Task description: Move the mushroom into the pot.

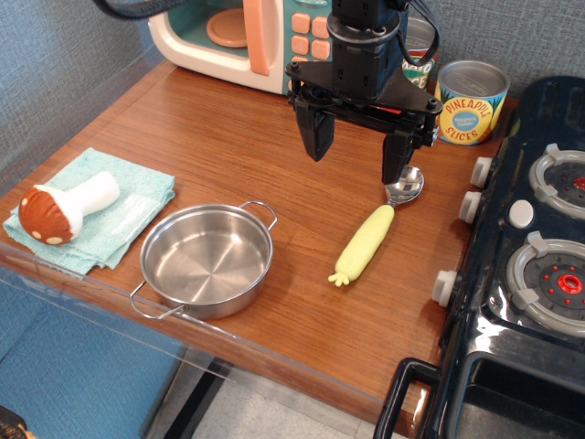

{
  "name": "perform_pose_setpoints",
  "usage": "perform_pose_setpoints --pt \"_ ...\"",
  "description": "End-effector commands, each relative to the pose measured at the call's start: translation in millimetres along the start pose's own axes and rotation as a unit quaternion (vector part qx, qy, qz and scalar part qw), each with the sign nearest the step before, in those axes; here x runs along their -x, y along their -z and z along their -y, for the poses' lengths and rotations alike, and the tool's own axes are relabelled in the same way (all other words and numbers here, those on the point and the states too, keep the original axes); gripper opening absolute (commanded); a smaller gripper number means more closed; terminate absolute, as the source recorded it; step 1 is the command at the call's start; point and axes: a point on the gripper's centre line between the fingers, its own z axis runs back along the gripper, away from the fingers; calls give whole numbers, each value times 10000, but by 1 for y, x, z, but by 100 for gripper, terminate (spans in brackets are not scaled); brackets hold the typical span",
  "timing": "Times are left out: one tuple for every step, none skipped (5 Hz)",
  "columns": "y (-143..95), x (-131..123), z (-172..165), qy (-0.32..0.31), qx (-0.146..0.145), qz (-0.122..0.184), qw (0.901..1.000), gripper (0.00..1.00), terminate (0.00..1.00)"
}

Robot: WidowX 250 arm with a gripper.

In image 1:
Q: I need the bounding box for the brown and white plush mushroom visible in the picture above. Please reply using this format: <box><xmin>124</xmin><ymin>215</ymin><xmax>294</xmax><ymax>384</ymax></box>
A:
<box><xmin>18</xmin><ymin>171</ymin><xmax>120</xmax><ymax>245</ymax></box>

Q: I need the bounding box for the black toy stove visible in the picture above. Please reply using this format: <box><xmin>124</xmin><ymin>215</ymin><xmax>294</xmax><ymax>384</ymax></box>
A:
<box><xmin>375</xmin><ymin>76</ymin><xmax>584</xmax><ymax>438</ymax></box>

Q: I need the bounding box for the pineapple slices can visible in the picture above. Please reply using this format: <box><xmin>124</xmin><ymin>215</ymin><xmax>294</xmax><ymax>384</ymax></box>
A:
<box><xmin>435</xmin><ymin>59</ymin><xmax>510</xmax><ymax>145</ymax></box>

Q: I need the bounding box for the teal folded cloth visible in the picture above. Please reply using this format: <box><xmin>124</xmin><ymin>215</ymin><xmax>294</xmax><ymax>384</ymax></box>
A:
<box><xmin>4</xmin><ymin>148</ymin><xmax>175</xmax><ymax>274</ymax></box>

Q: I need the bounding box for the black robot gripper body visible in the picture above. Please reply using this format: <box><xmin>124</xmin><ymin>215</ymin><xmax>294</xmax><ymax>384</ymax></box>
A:
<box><xmin>285</xmin><ymin>16</ymin><xmax>441</xmax><ymax>147</ymax></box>

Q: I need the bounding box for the stainless steel pot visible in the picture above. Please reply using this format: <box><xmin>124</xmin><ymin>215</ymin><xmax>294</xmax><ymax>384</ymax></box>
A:
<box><xmin>129</xmin><ymin>200</ymin><xmax>279</xmax><ymax>320</ymax></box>

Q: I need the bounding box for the spoon with yellow handle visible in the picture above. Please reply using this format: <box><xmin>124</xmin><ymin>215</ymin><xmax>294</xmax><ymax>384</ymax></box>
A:
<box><xmin>328</xmin><ymin>166</ymin><xmax>425</xmax><ymax>287</ymax></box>

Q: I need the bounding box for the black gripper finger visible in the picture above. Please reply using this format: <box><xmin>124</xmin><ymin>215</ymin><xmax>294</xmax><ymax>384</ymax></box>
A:
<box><xmin>382</xmin><ymin>130</ymin><xmax>414</xmax><ymax>185</ymax></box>
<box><xmin>293</xmin><ymin>96</ymin><xmax>335</xmax><ymax>161</ymax></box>

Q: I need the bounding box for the black cable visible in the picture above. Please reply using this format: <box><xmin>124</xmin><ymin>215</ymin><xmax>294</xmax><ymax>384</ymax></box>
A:
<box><xmin>93</xmin><ymin>0</ymin><xmax>202</xmax><ymax>21</ymax></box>

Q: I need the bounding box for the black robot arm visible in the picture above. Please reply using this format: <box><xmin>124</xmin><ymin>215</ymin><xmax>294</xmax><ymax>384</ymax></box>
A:
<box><xmin>286</xmin><ymin>1</ymin><xmax>442</xmax><ymax>184</ymax></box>

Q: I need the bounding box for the tomato sauce can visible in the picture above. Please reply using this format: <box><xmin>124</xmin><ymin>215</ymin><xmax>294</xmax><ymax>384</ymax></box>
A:
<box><xmin>402</xmin><ymin>17</ymin><xmax>438</xmax><ymax>90</ymax></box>

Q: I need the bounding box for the toy microwave teal and cream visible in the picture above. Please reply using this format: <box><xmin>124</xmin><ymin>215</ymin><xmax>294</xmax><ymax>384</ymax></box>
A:
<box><xmin>148</xmin><ymin>0</ymin><xmax>332</xmax><ymax>95</ymax></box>

